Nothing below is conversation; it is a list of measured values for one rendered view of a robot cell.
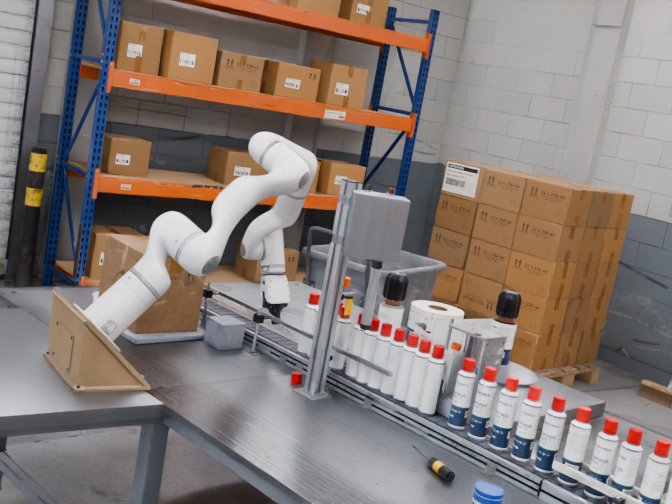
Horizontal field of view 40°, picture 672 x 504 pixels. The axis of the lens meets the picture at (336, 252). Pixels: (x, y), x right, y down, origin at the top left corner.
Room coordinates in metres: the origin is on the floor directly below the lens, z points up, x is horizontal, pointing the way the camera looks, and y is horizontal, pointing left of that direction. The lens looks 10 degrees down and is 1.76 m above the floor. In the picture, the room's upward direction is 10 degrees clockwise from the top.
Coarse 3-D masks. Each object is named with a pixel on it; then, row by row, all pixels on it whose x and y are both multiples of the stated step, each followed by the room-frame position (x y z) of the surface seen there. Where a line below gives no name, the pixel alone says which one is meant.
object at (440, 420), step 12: (204, 300) 3.41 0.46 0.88; (216, 312) 3.27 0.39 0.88; (228, 312) 3.30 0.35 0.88; (252, 324) 3.20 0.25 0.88; (264, 336) 3.07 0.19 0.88; (276, 336) 3.10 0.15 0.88; (288, 348) 2.98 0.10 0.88; (336, 372) 2.82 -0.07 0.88; (360, 384) 2.74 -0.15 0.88; (384, 396) 2.67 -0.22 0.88; (408, 408) 2.60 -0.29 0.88; (432, 420) 2.53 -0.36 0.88; (444, 420) 2.55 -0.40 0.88; (456, 432) 2.47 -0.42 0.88; (480, 444) 2.41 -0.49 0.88; (504, 456) 2.35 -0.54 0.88; (528, 468) 2.29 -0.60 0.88
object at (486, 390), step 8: (488, 368) 2.45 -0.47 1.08; (488, 376) 2.44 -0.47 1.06; (480, 384) 2.44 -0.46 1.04; (488, 384) 2.44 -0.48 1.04; (496, 384) 2.45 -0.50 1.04; (480, 392) 2.44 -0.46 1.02; (488, 392) 2.43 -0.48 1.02; (480, 400) 2.44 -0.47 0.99; (488, 400) 2.43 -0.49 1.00; (480, 408) 2.43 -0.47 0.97; (488, 408) 2.43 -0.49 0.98; (472, 416) 2.45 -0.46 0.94; (480, 416) 2.43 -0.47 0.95; (488, 416) 2.44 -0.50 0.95; (472, 424) 2.44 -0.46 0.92; (480, 424) 2.43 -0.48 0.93; (488, 424) 2.45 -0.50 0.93; (472, 432) 2.44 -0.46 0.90; (480, 432) 2.43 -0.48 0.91; (480, 440) 2.43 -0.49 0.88
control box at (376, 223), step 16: (352, 192) 2.69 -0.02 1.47; (368, 192) 2.71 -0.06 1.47; (352, 208) 2.66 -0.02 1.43; (368, 208) 2.66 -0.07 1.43; (384, 208) 2.67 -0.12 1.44; (400, 208) 2.68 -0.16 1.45; (352, 224) 2.66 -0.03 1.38; (368, 224) 2.66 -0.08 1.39; (384, 224) 2.67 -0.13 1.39; (400, 224) 2.68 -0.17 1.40; (352, 240) 2.66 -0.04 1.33; (368, 240) 2.67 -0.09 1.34; (384, 240) 2.67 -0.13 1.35; (400, 240) 2.68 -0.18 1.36; (352, 256) 2.66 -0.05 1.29; (368, 256) 2.67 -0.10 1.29; (384, 256) 2.68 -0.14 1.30
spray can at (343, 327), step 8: (344, 320) 2.84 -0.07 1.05; (336, 328) 2.85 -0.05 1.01; (344, 328) 2.84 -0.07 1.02; (336, 336) 2.84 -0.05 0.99; (344, 336) 2.84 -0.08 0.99; (336, 344) 2.84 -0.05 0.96; (344, 344) 2.84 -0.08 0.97; (336, 352) 2.84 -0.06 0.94; (336, 360) 2.84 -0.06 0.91; (336, 368) 2.84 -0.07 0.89
